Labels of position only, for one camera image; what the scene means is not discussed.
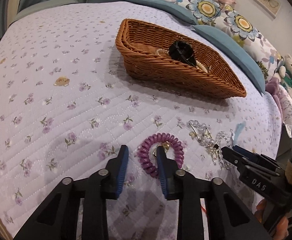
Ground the cream coil hair tie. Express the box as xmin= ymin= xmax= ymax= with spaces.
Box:
xmin=194 ymin=60 xmax=212 ymax=74

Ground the brown wicker basket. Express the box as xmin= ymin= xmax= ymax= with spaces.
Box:
xmin=116 ymin=18 xmax=247 ymax=99

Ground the crystal bead necklace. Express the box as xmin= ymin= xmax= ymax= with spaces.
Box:
xmin=186 ymin=119 xmax=234 ymax=169

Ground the lavender floral bedspread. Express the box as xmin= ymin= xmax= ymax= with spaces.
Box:
xmin=0 ymin=2 xmax=281 ymax=239

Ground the white teddy bear plush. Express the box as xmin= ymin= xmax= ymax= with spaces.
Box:
xmin=277 ymin=54 xmax=292 ymax=99

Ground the teal pillow left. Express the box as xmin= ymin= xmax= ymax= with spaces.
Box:
xmin=123 ymin=0 xmax=199 ymax=26

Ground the purple coil hair tie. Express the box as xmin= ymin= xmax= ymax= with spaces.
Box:
xmin=137 ymin=132 xmax=184 ymax=178

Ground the butterfly framed picture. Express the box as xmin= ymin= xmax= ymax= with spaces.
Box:
xmin=254 ymin=0 xmax=281 ymax=18

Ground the teal pillow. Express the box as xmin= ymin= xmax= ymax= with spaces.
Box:
xmin=192 ymin=25 xmax=265 ymax=94
xmin=123 ymin=0 xmax=199 ymax=26

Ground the light blue hair clip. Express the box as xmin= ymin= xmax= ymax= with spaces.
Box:
xmin=232 ymin=121 xmax=246 ymax=146

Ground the floral pillow right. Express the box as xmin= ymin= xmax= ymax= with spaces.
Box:
xmin=214 ymin=5 xmax=283 ymax=81

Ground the person's hand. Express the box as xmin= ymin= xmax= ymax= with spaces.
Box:
xmin=254 ymin=198 xmax=290 ymax=240

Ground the teal pillow right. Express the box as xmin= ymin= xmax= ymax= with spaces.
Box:
xmin=192 ymin=25 xmax=265 ymax=94

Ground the floral pillow left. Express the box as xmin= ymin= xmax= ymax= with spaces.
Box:
xmin=164 ymin=0 xmax=224 ymax=26

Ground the purple floral folded quilt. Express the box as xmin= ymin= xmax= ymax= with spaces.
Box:
xmin=265 ymin=77 xmax=292 ymax=139

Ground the black wristwatch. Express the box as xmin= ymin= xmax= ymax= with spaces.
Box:
xmin=169 ymin=40 xmax=197 ymax=67

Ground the floral pillow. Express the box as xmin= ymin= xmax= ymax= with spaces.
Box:
xmin=214 ymin=5 xmax=283 ymax=81
xmin=164 ymin=0 xmax=224 ymax=26

